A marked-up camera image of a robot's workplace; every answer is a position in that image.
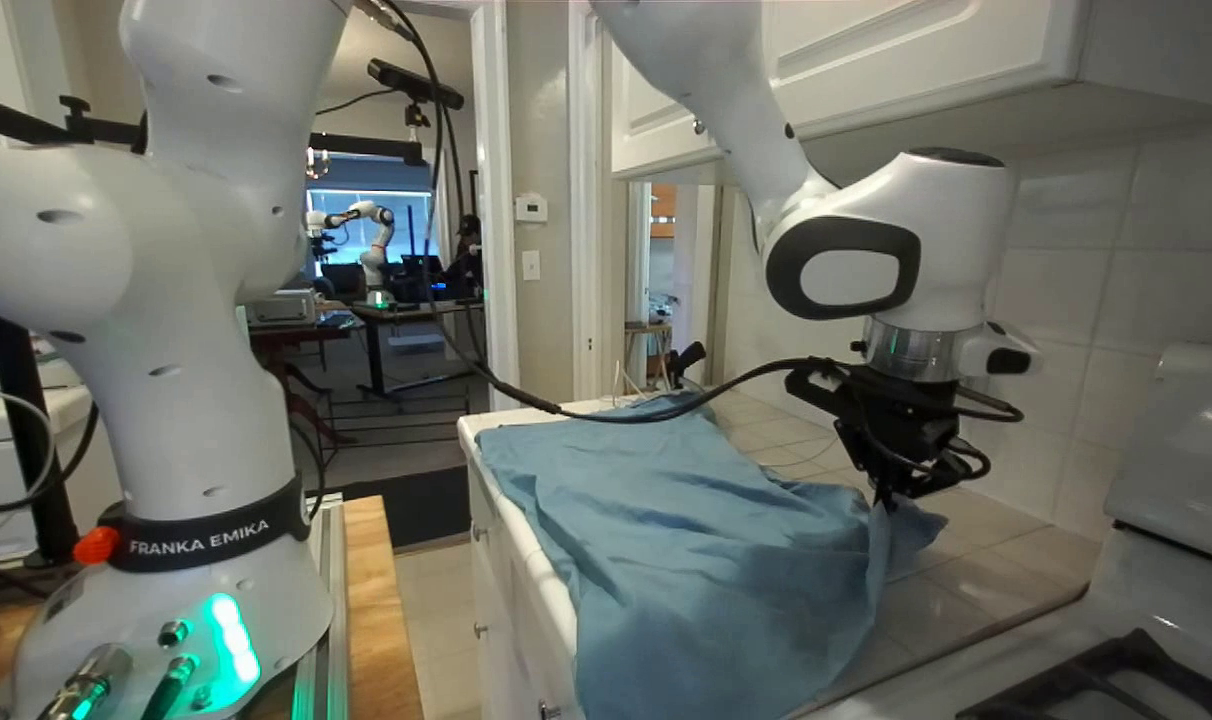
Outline black camera cable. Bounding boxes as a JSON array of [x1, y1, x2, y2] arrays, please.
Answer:
[[359, 0, 818, 426]]

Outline black clamp handle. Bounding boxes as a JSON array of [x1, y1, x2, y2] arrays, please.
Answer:
[[663, 339, 713, 390]]

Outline wooden cart board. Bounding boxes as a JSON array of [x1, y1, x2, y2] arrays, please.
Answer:
[[339, 492, 428, 720]]

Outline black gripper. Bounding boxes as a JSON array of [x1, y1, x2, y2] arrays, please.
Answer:
[[832, 366, 996, 514]]

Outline dark box under cart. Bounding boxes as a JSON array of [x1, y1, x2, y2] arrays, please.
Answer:
[[359, 465, 474, 550]]

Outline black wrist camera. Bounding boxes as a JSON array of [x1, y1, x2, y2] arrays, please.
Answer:
[[785, 356, 857, 410]]

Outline white kitchen stove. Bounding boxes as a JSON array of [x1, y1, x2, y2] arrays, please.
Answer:
[[955, 344, 1212, 720]]

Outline bright blue screen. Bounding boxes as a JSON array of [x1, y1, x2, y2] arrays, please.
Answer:
[[298, 147, 440, 291]]

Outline dark background desk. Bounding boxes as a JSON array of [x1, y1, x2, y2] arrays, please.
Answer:
[[247, 291, 492, 405]]

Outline white wall cabinet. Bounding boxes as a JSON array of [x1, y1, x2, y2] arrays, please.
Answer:
[[609, 0, 1212, 185]]

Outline black camera bar on boom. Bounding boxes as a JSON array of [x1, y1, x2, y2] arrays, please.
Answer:
[[363, 55, 468, 110]]

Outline white base cabinet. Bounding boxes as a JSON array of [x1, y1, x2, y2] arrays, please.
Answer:
[[457, 410, 595, 720]]

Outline blue pillowcase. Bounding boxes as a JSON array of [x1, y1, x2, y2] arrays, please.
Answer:
[[474, 397, 953, 720]]

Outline orange round knob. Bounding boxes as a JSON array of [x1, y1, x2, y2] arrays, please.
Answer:
[[73, 522, 123, 568]]

